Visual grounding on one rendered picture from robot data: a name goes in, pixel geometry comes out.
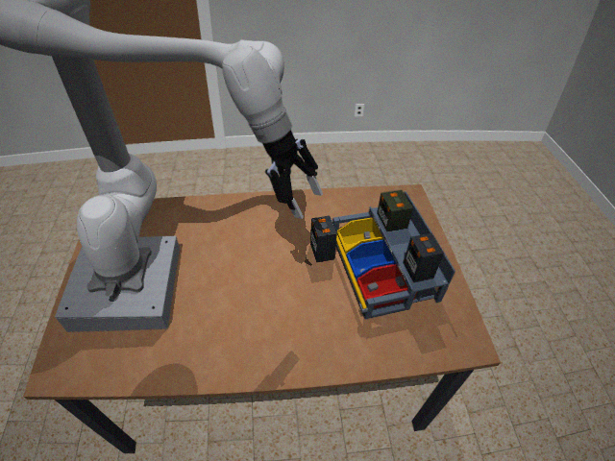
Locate grey metal bin shelf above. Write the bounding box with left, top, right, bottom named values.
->
left=332, top=191, right=455, bottom=319

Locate yellow bar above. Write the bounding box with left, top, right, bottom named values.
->
left=336, top=236, right=367, bottom=309

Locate blue bin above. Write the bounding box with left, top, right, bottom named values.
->
left=347, top=239, right=397, bottom=281

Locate yellow open bin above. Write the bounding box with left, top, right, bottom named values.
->
left=338, top=217, right=383, bottom=255

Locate red open bin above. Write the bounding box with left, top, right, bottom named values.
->
left=358, top=264, right=408, bottom=308

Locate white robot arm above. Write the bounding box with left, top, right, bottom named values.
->
left=0, top=0, right=292, bottom=301

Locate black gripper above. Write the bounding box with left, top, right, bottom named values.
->
left=262, top=130, right=323, bottom=219

